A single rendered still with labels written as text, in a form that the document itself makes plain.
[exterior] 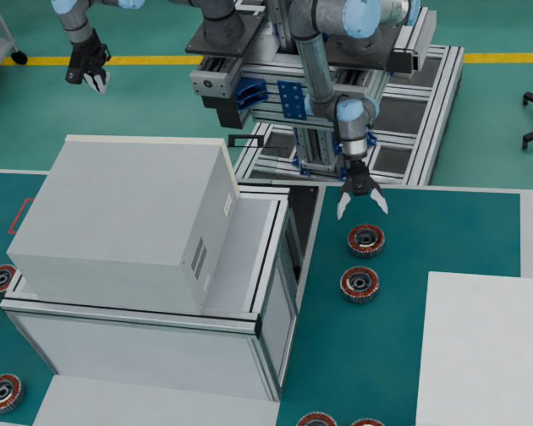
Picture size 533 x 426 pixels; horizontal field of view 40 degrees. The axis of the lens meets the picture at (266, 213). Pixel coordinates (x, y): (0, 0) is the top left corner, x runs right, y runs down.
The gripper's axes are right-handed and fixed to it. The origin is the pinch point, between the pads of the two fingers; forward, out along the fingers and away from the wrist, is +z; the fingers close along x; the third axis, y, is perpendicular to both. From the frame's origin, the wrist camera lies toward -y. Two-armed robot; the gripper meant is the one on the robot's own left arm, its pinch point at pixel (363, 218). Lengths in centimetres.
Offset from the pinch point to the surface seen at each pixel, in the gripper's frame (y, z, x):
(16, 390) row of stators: -36, 26, 103
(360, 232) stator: 1.6, 5.0, 1.2
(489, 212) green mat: 6.4, 5.4, -38.3
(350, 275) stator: -12.6, 12.6, 5.7
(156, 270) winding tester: -64, -17, 47
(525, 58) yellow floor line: 183, -10, -95
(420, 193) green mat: 16.0, -0.1, -19.0
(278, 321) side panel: -35.7, 13.3, 25.7
